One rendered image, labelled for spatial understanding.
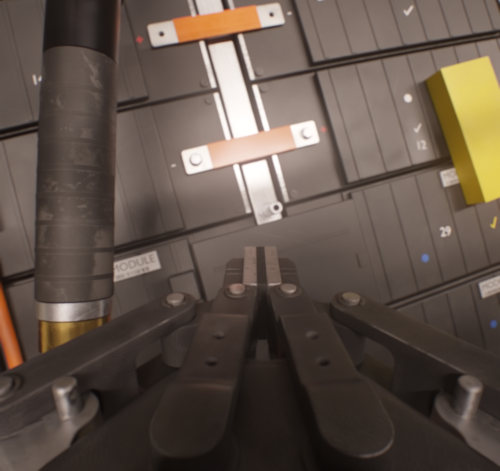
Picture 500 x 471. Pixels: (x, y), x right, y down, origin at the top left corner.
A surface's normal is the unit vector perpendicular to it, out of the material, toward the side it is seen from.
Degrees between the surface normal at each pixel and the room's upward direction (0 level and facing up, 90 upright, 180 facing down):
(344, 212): 0
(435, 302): 0
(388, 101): 0
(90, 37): 26
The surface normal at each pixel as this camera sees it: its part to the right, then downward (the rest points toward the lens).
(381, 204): 0.16, -0.04
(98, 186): 0.85, -0.03
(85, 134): 0.58, -0.04
